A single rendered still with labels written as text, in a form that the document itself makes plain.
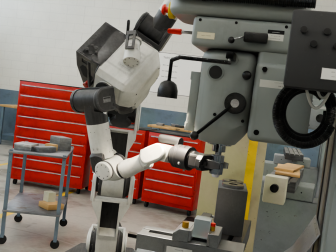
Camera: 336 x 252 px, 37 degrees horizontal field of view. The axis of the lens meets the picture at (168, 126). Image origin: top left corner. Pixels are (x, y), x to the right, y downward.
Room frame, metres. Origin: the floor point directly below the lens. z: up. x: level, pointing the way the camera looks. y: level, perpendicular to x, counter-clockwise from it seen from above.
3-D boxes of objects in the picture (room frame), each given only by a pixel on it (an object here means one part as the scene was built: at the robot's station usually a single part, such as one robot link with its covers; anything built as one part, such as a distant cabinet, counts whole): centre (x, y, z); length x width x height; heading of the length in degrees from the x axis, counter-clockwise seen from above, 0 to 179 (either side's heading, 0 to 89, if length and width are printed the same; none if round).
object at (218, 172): (1.78, -0.19, 1.23); 0.05 x 0.05 x 0.06
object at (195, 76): (1.81, -0.08, 1.45); 0.04 x 0.04 x 0.21; 76
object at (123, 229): (2.58, 0.24, 0.68); 0.21 x 0.20 x 0.13; 4
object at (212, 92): (1.78, -0.19, 1.47); 0.21 x 0.19 x 0.32; 166
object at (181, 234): (1.65, -0.10, 1.02); 0.12 x 0.06 x 0.04; 169
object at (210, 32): (1.77, -0.23, 1.68); 0.34 x 0.24 x 0.10; 76
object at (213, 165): (1.76, -0.17, 1.23); 0.06 x 0.02 x 0.03; 55
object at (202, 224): (1.64, -0.15, 1.04); 0.06 x 0.05 x 0.06; 169
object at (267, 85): (1.74, -0.38, 1.47); 0.24 x 0.19 x 0.26; 166
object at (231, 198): (2.12, -0.30, 1.03); 0.22 x 0.12 x 0.20; 174
